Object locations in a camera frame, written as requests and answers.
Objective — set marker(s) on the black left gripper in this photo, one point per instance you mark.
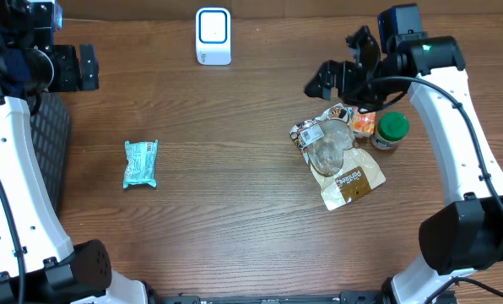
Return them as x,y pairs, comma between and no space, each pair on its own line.
66,67

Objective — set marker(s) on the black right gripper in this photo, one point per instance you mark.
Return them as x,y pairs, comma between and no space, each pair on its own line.
344,73

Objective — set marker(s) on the orange snack packet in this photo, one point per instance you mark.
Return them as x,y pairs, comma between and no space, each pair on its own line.
362,124

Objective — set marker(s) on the green lid jar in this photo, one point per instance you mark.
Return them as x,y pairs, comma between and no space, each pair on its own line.
390,130

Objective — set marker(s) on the beige snack pouch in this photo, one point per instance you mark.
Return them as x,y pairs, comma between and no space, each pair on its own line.
344,172

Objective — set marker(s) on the teal packet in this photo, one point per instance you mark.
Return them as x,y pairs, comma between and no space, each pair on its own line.
140,169

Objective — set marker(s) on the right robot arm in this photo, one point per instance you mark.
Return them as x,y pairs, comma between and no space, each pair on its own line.
466,236

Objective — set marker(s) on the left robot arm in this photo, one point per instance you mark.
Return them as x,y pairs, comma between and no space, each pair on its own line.
38,261

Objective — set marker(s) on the white barcode scanner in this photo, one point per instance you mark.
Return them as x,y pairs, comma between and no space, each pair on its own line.
213,36

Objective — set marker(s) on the grey plastic mesh basket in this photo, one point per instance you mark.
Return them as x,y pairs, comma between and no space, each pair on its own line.
51,130

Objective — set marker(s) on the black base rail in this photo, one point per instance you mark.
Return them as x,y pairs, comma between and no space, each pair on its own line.
268,300

